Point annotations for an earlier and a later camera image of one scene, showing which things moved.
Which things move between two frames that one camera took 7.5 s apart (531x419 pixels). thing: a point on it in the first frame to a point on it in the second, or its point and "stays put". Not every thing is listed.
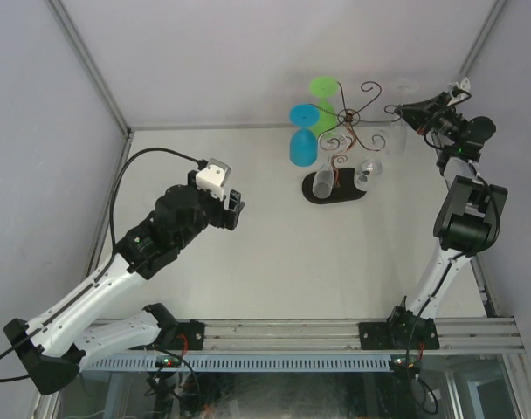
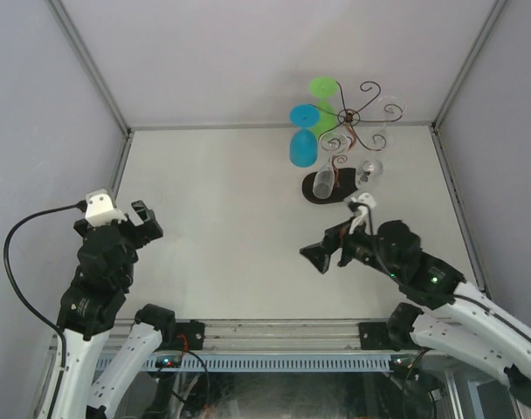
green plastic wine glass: x=324 y=87 stays put
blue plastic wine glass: x=303 y=147 stays put
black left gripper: x=226 y=218 to x=144 y=231
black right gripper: x=417 y=114 to x=334 y=237
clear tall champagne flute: x=397 y=129 to x=383 y=140
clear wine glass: x=369 y=168 stays put
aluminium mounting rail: x=496 y=333 stays put
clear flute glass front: x=332 y=143 stays put
